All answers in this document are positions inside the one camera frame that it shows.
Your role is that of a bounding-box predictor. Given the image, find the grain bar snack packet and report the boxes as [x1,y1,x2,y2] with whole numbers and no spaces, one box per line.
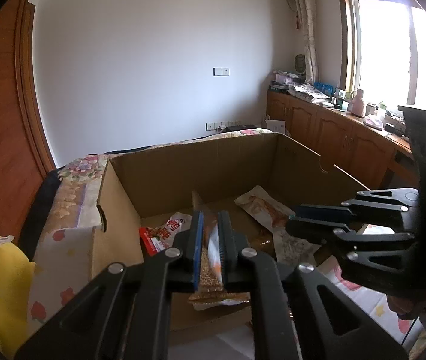
[189,221,249,311]

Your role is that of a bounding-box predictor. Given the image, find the chicken foot snack bag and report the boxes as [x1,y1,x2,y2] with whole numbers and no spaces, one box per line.
[234,185,294,233]

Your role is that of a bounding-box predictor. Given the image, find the silver blue-edged snack packet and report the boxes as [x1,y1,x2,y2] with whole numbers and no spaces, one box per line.
[273,228,319,267]

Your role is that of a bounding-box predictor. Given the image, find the brown cardboard box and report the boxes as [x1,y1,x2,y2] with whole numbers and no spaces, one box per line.
[91,131,372,332]

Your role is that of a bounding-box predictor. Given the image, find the red chicken snack bag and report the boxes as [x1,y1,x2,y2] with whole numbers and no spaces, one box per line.
[139,212,192,256]

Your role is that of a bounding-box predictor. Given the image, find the wooden side cabinet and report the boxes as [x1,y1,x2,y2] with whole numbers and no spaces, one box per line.
[266,89,419,189]

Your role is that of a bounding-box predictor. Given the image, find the pink bottle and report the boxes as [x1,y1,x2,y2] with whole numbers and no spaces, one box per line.
[350,88,366,118]

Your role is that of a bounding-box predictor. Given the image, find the strawberry print bed sheet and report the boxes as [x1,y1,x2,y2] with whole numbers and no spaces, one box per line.
[26,227,94,336]

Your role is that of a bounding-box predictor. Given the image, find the pile of papers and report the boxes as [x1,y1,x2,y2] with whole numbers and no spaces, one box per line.
[269,70,331,104]

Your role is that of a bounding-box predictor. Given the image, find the floral quilt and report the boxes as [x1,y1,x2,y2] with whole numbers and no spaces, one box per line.
[17,128,272,259]

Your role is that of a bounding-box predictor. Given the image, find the yellow plush toy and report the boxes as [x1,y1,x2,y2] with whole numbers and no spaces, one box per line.
[0,236,35,359]

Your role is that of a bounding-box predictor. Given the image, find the wooden louvered wardrobe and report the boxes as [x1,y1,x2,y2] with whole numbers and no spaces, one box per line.
[0,0,54,236]

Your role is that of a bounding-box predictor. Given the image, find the window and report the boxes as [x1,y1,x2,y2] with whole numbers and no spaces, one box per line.
[343,0,426,113]

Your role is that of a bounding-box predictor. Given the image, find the patterned curtain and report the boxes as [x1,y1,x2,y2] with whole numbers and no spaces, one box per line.
[295,0,318,84]

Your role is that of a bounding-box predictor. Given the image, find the wall power sockets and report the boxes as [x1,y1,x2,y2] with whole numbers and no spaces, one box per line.
[206,120,242,131]

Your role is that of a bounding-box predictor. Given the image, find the white wall switch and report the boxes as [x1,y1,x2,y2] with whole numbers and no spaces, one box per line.
[213,67,230,77]

